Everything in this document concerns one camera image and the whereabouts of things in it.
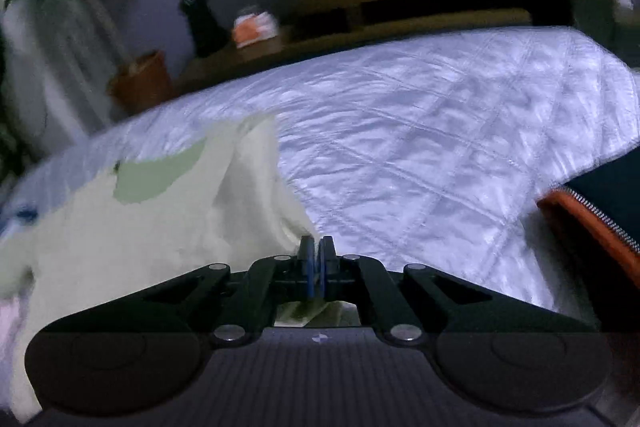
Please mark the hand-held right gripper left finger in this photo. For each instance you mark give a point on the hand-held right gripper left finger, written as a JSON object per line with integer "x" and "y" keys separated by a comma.
{"x": 310, "y": 269}

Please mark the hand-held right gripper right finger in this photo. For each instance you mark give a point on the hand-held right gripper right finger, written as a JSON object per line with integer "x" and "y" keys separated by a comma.
{"x": 326, "y": 269}

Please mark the light green shirt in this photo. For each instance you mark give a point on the light green shirt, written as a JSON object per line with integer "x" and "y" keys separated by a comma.
{"x": 150, "y": 232}

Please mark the pink garment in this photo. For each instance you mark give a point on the pink garment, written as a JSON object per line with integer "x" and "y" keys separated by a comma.
{"x": 9, "y": 317}

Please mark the low wooden cabinet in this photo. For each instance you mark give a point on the low wooden cabinet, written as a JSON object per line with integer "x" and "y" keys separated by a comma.
{"x": 240, "y": 62}

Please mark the orange and white tissue pack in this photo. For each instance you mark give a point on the orange and white tissue pack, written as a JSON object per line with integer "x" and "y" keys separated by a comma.
{"x": 255, "y": 29}

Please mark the black speaker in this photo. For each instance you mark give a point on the black speaker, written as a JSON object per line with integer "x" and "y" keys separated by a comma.
{"x": 202, "y": 22}

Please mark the orange-edged dark zip case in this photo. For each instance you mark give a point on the orange-edged dark zip case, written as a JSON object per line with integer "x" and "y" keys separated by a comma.
{"x": 600, "y": 207}

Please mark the navy and pale blue shirt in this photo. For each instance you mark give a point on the navy and pale blue shirt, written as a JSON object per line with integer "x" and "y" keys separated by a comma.
{"x": 20, "y": 217}

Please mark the grey curtain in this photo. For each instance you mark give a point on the grey curtain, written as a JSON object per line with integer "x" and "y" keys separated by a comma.
{"x": 50, "y": 77}

